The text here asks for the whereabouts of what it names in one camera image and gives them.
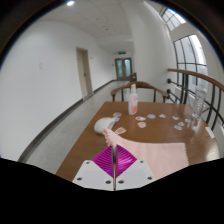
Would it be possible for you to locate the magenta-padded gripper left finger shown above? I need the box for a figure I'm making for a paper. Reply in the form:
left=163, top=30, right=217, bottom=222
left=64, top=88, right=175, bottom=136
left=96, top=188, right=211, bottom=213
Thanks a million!
left=72, top=145, right=116, bottom=191

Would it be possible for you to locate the pink towel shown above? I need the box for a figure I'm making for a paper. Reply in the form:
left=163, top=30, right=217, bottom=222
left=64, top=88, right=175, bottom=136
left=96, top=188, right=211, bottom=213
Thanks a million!
left=102, top=128, right=190, bottom=180

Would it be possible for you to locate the clear plastic bottle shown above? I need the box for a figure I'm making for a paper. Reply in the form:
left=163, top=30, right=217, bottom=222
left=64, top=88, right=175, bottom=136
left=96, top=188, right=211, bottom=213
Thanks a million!
left=190, top=83, right=208, bottom=129

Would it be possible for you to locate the beige door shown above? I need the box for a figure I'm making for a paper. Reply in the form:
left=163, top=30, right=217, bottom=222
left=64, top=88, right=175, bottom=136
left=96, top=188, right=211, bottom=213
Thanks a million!
left=75, top=47, right=94, bottom=99

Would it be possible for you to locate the glass double door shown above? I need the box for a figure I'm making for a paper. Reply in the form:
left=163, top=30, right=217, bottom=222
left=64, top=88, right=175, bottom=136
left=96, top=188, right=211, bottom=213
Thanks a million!
left=114, top=57, right=133, bottom=81

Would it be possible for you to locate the wooden-topped black metal railing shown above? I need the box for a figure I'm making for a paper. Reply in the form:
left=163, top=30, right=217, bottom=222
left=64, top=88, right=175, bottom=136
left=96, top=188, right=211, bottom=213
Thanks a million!
left=166, top=68, right=224, bottom=134

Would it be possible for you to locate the white paper card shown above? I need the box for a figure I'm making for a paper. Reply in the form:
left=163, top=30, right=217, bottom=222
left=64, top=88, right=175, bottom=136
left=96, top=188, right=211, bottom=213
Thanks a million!
left=204, top=126, right=216, bottom=139

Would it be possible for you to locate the tall arched window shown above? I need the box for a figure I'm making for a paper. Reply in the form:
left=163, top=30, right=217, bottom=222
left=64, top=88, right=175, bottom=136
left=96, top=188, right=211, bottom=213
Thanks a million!
left=173, top=34, right=209, bottom=98

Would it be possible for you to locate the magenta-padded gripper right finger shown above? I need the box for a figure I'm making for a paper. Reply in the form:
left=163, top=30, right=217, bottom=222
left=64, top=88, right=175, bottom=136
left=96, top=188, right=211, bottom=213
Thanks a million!
left=115, top=145, right=157, bottom=191

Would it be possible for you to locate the white spray bottle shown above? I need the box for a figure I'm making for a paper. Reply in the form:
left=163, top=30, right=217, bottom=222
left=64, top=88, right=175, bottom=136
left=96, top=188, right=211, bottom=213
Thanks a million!
left=128, top=83, right=139, bottom=116

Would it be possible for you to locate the white computer mouse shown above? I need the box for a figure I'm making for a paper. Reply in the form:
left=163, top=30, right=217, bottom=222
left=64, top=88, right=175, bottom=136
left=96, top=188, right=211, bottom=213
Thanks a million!
left=93, top=116, right=116, bottom=136

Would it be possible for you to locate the small high window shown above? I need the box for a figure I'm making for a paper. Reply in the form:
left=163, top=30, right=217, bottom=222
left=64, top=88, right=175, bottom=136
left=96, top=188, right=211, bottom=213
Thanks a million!
left=161, top=8, right=187, bottom=32

